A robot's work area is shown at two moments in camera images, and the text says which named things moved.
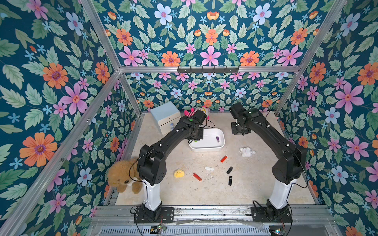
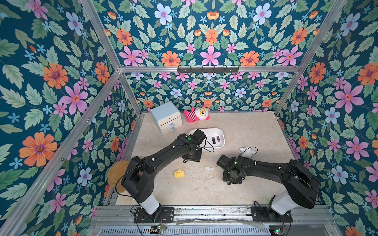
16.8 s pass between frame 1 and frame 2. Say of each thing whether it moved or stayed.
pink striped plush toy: stayed
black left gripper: moved
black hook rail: stayed
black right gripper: moved
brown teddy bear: stayed
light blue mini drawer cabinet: stayed
